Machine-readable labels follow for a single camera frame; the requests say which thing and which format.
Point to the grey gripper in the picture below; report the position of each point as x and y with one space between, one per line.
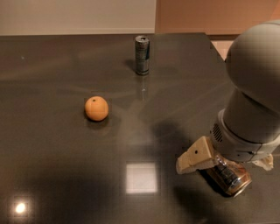
233 143

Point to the orange soda can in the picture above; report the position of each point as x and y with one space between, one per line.
231 177

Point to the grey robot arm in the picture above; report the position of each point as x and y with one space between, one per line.
247 130

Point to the silver slim can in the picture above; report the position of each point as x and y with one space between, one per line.
142 54

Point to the orange fruit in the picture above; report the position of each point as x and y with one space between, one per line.
96 108

